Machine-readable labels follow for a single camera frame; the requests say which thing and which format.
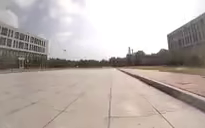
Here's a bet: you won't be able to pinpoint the row of trees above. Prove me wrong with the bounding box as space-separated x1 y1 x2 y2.
46 57 111 69

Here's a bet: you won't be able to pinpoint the distant dark buildings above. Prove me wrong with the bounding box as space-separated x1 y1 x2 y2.
108 46 171 67

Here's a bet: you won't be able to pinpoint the grey concrete slab pavement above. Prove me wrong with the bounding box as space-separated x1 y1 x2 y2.
0 67 205 128

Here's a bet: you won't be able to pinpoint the grey stone kerb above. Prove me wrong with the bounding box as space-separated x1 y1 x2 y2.
117 68 205 118

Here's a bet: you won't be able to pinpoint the dry grass strip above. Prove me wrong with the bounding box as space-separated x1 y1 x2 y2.
129 65 205 77

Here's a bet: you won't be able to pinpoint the reddish raised paved area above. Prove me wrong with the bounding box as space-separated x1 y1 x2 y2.
120 67 205 101

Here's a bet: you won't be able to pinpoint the white building with dark windows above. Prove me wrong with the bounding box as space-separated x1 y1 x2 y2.
0 18 51 70

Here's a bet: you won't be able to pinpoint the grey building with window grid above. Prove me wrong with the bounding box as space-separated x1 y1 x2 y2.
166 7 205 68

